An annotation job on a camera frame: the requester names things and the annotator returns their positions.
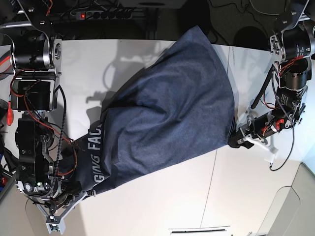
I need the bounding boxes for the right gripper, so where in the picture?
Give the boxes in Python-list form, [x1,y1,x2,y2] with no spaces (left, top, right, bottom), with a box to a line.
[31,180,82,209]

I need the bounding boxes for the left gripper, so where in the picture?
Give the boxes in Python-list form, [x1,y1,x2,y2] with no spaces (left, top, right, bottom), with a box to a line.
[227,110,283,149]

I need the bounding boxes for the blue-grey printed t-shirt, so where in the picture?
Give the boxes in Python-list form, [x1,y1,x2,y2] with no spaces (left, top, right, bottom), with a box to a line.
[59,26,235,194]

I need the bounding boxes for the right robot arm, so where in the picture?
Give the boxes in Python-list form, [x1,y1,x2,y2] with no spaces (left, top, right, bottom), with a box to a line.
[0,0,81,212]

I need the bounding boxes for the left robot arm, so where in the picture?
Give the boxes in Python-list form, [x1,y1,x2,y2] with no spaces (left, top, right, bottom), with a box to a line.
[228,0,315,148]

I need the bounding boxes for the grey partition left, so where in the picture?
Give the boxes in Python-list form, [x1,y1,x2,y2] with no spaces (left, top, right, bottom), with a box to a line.
[0,177,49,236]

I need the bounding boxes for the grey partition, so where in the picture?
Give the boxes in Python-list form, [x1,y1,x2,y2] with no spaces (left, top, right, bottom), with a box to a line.
[0,177,49,236]
[256,163,315,236]

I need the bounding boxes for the grey partition right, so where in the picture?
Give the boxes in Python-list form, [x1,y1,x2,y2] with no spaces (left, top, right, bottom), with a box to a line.
[256,163,315,236]

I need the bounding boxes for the black round floor object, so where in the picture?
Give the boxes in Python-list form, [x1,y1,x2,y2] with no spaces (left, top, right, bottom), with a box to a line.
[233,26,268,51]

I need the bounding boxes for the black power strip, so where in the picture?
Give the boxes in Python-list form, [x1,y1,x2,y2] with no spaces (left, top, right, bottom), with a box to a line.
[70,9,132,20]

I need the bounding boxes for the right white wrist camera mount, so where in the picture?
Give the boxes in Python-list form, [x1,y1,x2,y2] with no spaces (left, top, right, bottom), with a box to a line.
[31,190,96,235]

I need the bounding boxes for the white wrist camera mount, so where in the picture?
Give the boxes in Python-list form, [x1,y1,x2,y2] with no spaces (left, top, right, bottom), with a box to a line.
[31,190,96,235]
[237,115,279,163]

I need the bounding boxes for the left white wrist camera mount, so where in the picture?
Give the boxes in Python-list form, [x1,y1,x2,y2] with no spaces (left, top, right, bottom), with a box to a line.
[237,115,279,163]

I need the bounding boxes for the orange handled screwdriver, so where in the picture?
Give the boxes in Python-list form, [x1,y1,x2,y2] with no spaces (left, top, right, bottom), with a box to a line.
[6,95,14,126]

